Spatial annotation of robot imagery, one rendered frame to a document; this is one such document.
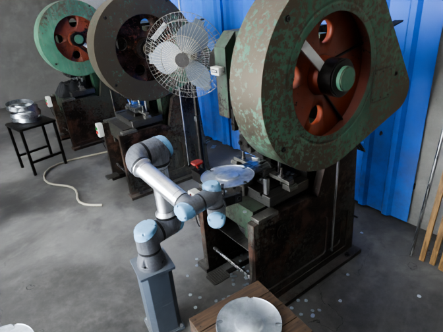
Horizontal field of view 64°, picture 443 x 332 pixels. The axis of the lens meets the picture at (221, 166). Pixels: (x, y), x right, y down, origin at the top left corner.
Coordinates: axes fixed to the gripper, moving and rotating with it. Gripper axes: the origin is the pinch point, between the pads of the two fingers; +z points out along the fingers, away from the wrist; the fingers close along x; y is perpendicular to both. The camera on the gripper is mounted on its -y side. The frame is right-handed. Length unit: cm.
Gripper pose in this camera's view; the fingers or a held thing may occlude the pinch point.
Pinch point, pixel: (223, 186)
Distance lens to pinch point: 179.9
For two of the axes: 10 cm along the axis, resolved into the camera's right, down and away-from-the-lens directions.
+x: 0.7, 9.3, 3.6
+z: 0.3, -3.6, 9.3
